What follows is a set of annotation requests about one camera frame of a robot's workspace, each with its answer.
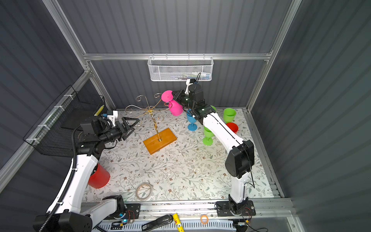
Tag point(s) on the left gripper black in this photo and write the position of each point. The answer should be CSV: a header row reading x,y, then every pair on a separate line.
x,y
123,129

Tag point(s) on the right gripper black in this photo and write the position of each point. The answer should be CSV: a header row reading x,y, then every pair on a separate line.
x,y
180,97

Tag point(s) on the pink wine glass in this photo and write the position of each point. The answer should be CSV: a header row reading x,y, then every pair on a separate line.
x,y
175,108

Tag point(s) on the blue wine glass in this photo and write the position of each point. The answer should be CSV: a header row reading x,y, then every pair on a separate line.
x,y
192,126

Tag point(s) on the red wine glass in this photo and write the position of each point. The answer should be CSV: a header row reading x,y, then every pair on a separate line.
x,y
233,127

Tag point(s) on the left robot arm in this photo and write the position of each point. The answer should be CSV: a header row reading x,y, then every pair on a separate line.
x,y
64,214

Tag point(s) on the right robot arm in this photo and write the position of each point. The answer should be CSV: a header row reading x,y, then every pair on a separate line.
x,y
240,158

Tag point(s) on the red pencil cup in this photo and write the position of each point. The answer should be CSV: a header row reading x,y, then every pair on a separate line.
x,y
99,178

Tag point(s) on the clear tape roll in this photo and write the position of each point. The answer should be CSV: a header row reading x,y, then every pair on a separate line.
x,y
144,191

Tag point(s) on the black stapler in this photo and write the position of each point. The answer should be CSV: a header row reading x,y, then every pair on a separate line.
x,y
159,222

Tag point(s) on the white mesh wall basket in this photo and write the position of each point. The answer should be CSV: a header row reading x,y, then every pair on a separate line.
x,y
167,70

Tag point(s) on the black wire wall basket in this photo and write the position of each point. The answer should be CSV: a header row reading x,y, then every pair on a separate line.
x,y
51,134

